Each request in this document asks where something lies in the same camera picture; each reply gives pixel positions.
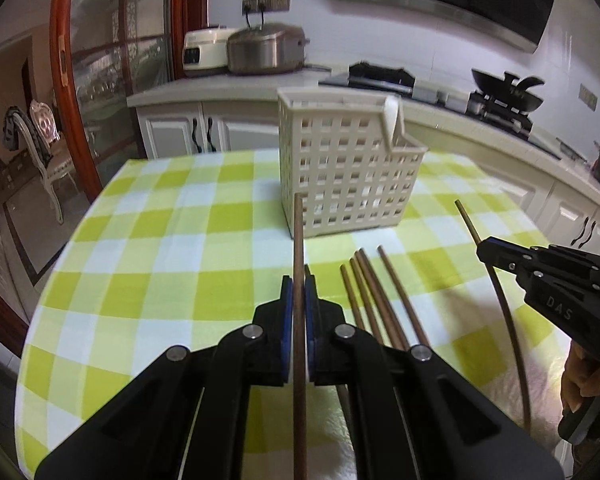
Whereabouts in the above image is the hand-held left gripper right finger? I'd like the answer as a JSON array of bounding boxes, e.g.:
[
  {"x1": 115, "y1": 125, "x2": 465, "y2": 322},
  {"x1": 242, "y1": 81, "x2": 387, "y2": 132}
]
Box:
[{"x1": 305, "y1": 275, "x2": 566, "y2": 480}]

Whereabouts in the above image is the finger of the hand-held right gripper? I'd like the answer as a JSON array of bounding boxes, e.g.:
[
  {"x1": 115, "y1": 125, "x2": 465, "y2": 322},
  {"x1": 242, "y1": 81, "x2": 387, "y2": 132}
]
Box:
[{"x1": 476, "y1": 236, "x2": 548, "y2": 291}]

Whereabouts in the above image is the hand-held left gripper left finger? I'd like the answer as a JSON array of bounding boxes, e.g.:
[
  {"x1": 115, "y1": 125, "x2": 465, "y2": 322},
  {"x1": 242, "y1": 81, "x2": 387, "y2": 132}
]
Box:
[{"x1": 34, "y1": 275, "x2": 294, "y2": 480}]

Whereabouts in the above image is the cream plastic utensil basket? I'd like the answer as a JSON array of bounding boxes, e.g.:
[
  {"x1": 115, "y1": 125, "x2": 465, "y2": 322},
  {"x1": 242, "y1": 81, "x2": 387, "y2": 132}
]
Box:
[{"x1": 277, "y1": 86, "x2": 428, "y2": 239}]

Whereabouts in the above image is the person's right hand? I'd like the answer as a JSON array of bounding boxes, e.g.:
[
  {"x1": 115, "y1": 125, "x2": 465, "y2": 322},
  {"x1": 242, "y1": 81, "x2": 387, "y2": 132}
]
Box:
[{"x1": 561, "y1": 339, "x2": 600, "y2": 426}]

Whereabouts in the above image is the green checked tablecloth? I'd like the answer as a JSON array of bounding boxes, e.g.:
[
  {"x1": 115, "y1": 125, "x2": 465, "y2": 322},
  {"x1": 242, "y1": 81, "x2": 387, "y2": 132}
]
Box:
[{"x1": 15, "y1": 149, "x2": 576, "y2": 480}]

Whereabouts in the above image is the black wok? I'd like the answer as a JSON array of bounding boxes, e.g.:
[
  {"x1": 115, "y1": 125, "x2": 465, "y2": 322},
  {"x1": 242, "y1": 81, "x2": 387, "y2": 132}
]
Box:
[{"x1": 471, "y1": 68, "x2": 546, "y2": 111}]

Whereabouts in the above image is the black glass cooktop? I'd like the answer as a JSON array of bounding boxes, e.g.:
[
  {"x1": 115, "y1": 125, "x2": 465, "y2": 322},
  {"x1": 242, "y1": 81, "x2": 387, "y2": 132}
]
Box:
[{"x1": 320, "y1": 72, "x2": 566, "y2": 156}]

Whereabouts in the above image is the white spoon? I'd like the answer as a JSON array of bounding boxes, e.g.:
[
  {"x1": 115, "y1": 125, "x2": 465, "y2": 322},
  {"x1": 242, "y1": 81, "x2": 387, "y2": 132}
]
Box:
[{"x1": 382, "y1": 99, "x2": 405, "y2": 148}]

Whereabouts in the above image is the black stove burner grate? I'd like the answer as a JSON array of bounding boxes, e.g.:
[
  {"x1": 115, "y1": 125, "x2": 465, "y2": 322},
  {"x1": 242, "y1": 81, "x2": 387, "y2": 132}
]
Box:
[{"x1": 347, "y1": 61, "x2": 416, "y2": 95}]

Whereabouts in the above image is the white kitchen counter cabinet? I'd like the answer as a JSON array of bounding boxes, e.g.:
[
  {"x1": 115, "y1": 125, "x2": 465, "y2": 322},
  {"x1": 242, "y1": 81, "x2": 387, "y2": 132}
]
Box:
[{"x1": 126, "y1": 62, "x2": 600, "y2": 266}]

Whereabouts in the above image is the silver rice cooker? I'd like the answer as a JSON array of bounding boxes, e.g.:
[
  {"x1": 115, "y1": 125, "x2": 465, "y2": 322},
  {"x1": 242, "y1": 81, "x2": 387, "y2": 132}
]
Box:
[{"x1": 226, "y1": 22, "x2": 311, "y2": 76}]

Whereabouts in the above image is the white ornate chair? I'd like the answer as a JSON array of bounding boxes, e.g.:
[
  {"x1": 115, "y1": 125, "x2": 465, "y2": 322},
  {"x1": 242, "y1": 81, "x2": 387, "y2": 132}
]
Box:
[{"x1": 10, "y1": 100, "x2": 79, "y2": 226}]

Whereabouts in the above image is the white rice cooker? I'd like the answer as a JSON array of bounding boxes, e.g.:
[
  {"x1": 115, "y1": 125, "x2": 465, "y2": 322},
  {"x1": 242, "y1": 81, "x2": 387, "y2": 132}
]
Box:
[{"x1": 182, "y1": 25, "x2": 241, "y2": 78}]

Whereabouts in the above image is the wooden glass sliding door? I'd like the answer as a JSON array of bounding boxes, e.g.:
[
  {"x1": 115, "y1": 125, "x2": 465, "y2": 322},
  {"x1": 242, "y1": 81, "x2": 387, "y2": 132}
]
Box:
[{"x1": 50, "y1": 0, "x2": 211, "y2": 201}]

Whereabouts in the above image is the red-brown wooden door frame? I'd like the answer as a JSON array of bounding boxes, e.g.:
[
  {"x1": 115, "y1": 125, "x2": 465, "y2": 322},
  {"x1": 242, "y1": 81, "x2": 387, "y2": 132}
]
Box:
[{"x1": 0, "y1": 255, "x2": 31, "y2": 358}]

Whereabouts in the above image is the wall power socket strip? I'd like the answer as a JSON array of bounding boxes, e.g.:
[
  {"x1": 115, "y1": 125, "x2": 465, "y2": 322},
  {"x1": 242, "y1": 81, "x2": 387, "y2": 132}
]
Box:
[{"x1": 241, "y1": 0, "x2": 292, "y2": 15}]

